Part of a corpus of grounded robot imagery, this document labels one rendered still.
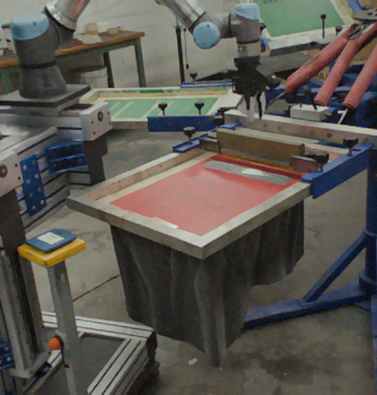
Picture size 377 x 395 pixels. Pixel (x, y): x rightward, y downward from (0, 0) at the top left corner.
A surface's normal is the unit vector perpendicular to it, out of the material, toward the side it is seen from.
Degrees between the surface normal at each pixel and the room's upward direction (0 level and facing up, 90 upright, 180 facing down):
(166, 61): 90
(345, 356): 0
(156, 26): 90
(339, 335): 0
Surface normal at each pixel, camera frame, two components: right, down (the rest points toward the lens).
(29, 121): -0.37, 0.40
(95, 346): -0.09, -0.91
